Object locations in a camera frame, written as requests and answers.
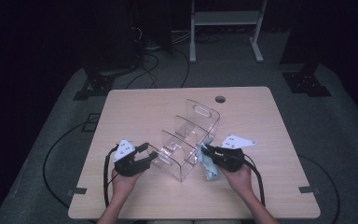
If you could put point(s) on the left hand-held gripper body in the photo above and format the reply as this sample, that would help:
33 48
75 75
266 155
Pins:
130 165

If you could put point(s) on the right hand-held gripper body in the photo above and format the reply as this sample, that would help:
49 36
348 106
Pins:
230 160

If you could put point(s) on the light green cloth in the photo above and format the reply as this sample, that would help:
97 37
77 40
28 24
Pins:
209 168

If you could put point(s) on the clear plastic divided organizer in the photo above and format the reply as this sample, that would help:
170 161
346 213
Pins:
186 140

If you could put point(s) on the person's left hand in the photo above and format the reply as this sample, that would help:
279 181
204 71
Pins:
124 185

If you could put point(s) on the person's right hand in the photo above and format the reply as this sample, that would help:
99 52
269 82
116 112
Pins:
239 180

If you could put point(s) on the black tape square outline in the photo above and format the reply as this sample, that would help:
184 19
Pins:
87 130

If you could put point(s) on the grey tape strip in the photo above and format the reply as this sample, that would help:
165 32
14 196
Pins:
308 189
76 191

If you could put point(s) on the black stand base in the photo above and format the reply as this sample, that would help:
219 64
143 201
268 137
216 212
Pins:
304 84
98 84

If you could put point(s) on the white metal table frame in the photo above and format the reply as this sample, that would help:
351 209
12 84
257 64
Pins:
227 18

